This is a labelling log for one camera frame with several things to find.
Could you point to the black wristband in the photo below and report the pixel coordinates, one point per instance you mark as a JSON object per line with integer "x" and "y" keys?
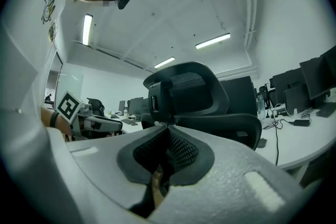
{"x": 54, "y": 119}

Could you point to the large black monitor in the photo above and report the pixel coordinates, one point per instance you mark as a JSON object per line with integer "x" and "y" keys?
{"x": 240, "y": 97}

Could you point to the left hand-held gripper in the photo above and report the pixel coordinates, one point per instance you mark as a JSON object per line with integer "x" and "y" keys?
{"x": 68, "y": 107}

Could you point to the black flat pad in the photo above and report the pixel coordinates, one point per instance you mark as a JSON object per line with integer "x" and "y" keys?
{"x": 326, "y": 110}

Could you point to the black keyboard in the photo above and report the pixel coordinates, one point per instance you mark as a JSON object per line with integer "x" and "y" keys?
{"x": 128, "y": 121}

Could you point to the clear plastic bottle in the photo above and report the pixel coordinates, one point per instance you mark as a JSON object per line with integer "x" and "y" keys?
{"x": 260, "y": 108}

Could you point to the black office chair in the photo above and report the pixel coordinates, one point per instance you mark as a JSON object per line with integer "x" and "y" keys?
{"x": 263, "y": 91}
{"x": 96, "y": 106}

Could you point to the white ceiling conduit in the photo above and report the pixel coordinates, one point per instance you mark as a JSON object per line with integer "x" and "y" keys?
{"x": 249, "y": 8}

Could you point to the white office desk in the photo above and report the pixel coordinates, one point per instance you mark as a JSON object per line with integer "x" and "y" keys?
{"x": 302, "y": 144}

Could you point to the person's left forearm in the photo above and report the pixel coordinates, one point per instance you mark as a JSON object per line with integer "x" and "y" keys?
{"x": 64, "y": 127}

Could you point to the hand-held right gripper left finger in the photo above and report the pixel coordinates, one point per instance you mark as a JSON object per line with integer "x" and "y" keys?
{"x": 110, "y": 160}

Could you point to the ceiling light fixture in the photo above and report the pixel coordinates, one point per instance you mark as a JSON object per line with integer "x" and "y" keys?
{"x": 87, "y": 30}
{"x": 165, "y": 62}
{"x": 212, "y": 41}

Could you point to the slim black power brick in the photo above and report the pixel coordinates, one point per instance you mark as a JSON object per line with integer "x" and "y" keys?
{"x": 302, "y": 122}

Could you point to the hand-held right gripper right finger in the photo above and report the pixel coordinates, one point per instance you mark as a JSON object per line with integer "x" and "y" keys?
{"x": 231, "y": 178}

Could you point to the black mesh chair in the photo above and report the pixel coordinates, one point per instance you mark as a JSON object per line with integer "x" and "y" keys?
{"x": 199, "y": 97}

